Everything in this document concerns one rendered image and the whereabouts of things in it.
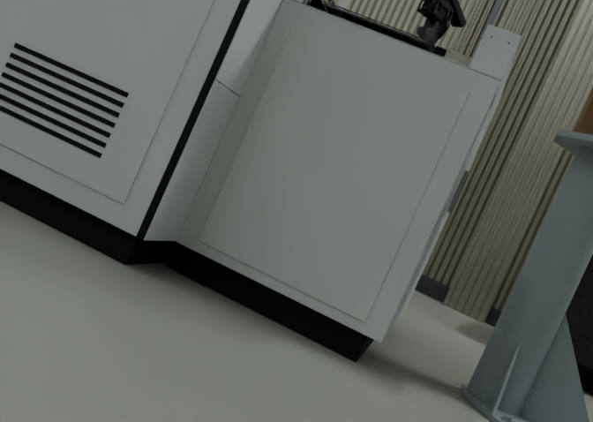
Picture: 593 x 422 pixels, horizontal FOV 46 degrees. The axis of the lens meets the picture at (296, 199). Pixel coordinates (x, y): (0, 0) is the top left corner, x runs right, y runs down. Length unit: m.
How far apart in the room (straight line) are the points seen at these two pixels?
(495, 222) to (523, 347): 2.89
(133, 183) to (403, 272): 0.72
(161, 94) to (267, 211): 0.41
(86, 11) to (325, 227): 0.84
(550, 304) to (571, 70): 3.21
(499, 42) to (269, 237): 0.80
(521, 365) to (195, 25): 1.29
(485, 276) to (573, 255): 2.86
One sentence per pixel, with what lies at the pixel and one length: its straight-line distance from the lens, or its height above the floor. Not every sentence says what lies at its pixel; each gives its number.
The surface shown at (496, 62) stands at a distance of 1.93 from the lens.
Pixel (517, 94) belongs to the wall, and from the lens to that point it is 5.23.
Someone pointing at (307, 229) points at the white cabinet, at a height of 0.26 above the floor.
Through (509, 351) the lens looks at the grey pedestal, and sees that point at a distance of 2.10.
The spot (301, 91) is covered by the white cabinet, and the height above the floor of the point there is 0.60.
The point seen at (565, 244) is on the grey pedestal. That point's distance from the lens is 2.09.
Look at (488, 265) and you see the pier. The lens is 4.93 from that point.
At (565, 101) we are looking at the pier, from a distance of 5.08.
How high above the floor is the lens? 0.38
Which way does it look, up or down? 2 degrees down
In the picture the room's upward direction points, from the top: 24 degrees clockwise
